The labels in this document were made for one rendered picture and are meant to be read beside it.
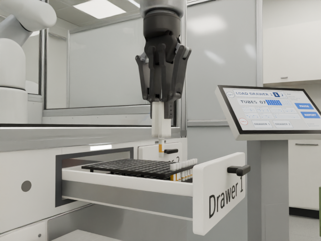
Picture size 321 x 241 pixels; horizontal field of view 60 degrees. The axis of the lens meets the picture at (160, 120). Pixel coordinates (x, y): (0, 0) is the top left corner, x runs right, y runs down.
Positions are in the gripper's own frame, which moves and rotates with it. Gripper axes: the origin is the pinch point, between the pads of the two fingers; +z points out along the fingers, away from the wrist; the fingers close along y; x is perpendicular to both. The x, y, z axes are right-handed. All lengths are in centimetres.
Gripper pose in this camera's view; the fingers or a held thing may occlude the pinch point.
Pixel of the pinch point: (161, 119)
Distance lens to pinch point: 55.3
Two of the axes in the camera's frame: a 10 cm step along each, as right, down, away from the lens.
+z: -0.1, 10.0, -0.2
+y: -7.6, 0.1, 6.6
